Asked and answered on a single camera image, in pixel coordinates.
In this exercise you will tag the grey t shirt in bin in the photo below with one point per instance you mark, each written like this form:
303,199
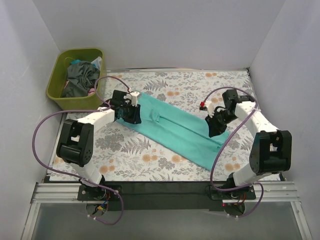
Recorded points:
81,78

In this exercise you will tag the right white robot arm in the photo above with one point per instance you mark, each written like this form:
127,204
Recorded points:
271,151

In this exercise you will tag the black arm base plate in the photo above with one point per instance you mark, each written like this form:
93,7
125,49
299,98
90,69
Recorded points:
164,195

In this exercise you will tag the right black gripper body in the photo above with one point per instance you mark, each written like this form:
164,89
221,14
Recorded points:
217,123

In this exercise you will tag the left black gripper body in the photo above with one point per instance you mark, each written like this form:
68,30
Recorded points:
132,114

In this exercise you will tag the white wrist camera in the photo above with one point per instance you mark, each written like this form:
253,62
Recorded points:
133,96
207,106

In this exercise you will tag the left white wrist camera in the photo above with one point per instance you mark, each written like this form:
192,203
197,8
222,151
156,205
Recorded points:
133,96

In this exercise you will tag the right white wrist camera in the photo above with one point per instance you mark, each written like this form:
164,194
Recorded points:
207,106

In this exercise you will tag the teal t shirt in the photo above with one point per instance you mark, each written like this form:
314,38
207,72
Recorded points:
177,130

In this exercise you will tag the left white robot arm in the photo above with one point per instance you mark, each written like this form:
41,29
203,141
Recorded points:
77,137

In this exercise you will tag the clear plastic bag in bin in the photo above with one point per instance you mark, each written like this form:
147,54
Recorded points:
97,64

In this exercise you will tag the green plastic laundry bin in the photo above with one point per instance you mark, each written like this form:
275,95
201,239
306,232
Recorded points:
58,79

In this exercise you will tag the aluminium frame rail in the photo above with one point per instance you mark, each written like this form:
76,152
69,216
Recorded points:
274,191

